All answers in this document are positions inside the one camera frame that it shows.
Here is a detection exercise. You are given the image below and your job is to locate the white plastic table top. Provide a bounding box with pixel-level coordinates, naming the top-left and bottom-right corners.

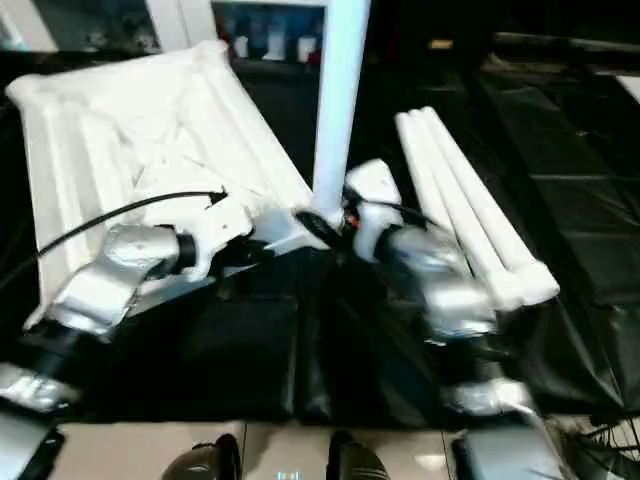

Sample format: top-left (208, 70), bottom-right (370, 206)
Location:
top-left (4, 39), bottom-right (347, 332)

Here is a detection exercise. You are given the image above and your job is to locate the black work mat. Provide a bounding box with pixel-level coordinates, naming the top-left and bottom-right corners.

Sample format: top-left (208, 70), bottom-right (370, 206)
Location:
top-left (0, 47), bottom-right (640, 431)

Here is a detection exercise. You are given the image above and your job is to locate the white blue patterned container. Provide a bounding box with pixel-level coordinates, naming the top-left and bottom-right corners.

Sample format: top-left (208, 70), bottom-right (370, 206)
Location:
top-left (264, 29), bottom-right (285, 60)

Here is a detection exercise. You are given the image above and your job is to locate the dark left robot foot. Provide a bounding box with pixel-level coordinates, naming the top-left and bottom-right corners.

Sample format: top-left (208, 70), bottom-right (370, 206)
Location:
top-left (161, 432), bottom-right (242, 480)

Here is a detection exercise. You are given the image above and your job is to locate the white glass door cabinet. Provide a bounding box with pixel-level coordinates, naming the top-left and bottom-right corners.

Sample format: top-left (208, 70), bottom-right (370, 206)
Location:
top-left (0, 0), bottom-right (336, 61)

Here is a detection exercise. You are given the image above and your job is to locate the white flat board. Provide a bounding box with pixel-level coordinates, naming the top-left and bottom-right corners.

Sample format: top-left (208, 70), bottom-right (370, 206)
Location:
top-left (616, 74), bottom-right (640, 105)

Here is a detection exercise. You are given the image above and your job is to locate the black right camera cable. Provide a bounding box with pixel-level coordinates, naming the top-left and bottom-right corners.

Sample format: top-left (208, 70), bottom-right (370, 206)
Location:
top-left (359, 197), bottom-right (432, 227)

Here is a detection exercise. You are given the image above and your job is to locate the black camera cable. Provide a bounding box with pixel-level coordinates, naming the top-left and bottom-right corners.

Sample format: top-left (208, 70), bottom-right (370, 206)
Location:
top-left (359, 197), bottom-right (432, 227)
top-left (0, 186), bottom-right (230, 282)

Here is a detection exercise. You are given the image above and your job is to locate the black left camera cable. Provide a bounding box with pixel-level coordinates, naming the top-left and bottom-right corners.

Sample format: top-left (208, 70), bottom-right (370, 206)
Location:
top-left (0, 186), bottom-right (230, 282)

